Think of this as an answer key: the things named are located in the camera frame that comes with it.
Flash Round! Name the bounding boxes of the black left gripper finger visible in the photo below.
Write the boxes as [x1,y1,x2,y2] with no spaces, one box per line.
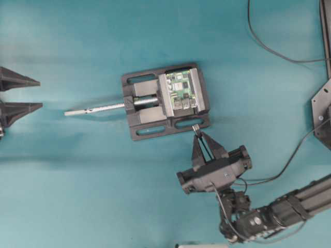
[1,67,41,91]
[1,102,43,138]

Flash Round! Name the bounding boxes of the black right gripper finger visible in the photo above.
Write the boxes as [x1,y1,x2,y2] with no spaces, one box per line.
[200,132,229,161]
[191,135,206,164]

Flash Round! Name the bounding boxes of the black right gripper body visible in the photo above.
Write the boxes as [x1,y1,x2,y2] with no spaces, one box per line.
[176,145,252,194]

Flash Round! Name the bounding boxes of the black USB plug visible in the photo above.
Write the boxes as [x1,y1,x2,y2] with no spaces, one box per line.
[192,124,202,138]

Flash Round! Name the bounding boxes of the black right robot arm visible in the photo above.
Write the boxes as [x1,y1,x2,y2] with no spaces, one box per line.
[177,131,330,243]

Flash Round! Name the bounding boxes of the green Raspberry Pi PCB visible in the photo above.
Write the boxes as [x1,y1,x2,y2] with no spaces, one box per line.
[165,70,198,111]

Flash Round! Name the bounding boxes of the black bench vise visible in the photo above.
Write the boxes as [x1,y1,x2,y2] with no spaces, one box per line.
[121,62,210,141]

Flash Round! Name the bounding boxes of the white box bottom edge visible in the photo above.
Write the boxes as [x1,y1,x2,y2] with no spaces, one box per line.
[174,244,228,248]

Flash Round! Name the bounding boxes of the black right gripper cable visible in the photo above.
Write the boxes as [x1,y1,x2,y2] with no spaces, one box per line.
[210,121,331,241]

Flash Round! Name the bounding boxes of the silver vise screw handle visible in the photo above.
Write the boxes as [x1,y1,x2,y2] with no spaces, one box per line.
[64,103,125,116]

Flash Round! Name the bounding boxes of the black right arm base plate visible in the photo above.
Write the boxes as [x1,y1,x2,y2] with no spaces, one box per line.
[311,79,330,149]

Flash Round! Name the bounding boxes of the black cable on table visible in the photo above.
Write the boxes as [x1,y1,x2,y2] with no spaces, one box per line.
[247,0,331,64]

